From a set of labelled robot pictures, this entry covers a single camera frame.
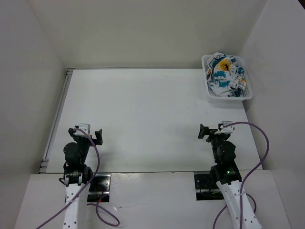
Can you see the white perforated plastic basket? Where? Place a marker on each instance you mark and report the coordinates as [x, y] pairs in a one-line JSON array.
[[248, 94]]

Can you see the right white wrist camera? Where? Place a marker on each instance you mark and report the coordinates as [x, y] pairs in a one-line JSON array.
[[225, 127]]

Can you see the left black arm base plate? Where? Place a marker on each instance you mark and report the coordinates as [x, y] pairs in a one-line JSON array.
[[99, 187]]

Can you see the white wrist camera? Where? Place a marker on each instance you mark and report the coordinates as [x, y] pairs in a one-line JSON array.
[[79, 129], [225, 127]]

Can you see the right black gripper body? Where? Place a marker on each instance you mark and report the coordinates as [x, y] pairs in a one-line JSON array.
[[216, 139]]

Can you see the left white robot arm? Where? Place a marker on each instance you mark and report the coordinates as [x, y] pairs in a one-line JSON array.
[[78, 176]]

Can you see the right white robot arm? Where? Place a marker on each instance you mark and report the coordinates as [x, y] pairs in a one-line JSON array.
[[240, 209]]

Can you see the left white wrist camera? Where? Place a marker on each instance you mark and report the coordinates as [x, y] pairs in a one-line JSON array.
[[79, 129]]

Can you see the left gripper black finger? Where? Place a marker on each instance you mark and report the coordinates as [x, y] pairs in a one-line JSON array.
[[98, 137], [72, 132]]

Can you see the patterned white teal yellow shorts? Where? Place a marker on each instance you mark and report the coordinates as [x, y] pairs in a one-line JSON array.
[[225, 78]]

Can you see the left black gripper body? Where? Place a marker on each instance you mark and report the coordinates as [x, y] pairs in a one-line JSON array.
[[84, 143]]

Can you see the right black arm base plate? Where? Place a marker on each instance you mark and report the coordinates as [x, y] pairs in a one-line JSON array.
[[205, 188]]

